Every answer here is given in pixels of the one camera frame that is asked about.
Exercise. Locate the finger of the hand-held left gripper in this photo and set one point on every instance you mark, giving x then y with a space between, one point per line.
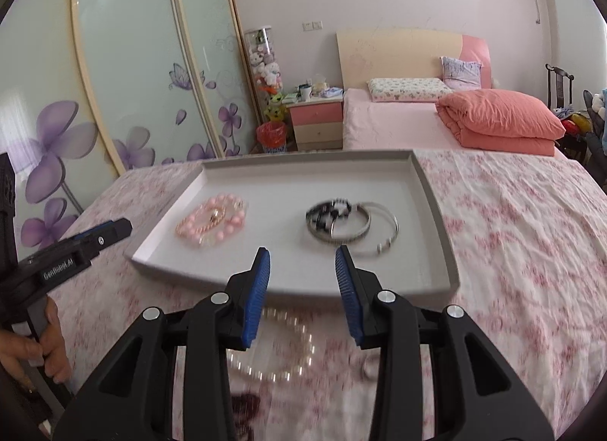
111 235
102 227

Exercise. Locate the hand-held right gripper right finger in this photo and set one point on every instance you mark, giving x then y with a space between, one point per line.
351 303

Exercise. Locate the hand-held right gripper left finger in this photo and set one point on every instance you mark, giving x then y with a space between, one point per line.
253 308

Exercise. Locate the wide silver cuff bangle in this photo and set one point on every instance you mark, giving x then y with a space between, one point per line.
351 235

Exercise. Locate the thin silver bangle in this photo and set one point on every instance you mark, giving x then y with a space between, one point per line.
389 242

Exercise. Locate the grey shallow cardboard tray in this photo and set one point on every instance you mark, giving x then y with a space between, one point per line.
237 175

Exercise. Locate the person's left hand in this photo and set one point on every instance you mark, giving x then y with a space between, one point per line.
57 346

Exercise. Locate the pink floral bedsheet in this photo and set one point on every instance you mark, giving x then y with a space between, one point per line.
498 256

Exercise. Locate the floral sliding door wardrobe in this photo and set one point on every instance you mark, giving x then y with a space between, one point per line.
133 66

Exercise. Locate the red waste bin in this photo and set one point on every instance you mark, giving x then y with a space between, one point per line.
272 135

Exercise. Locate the pink bed with headboard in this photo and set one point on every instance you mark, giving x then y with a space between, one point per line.
379 123

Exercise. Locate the pink nightstand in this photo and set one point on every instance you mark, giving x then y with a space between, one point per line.
315 123

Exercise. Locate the patterned white pillow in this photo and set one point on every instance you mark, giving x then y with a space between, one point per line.
408 89

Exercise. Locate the glass cylinder of plush toys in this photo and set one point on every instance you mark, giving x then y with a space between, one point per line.
265 66

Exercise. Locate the folded coral quilt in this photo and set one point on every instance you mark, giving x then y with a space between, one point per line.
502 121

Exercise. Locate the lilac pillow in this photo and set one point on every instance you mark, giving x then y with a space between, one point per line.
460 72

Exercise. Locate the pile of colourful toys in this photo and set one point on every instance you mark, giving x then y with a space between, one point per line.
576 122

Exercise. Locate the dark wooden chair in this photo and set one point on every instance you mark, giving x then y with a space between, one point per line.
557 85

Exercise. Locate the white wall switch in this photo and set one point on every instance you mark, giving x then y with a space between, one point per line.
312 25

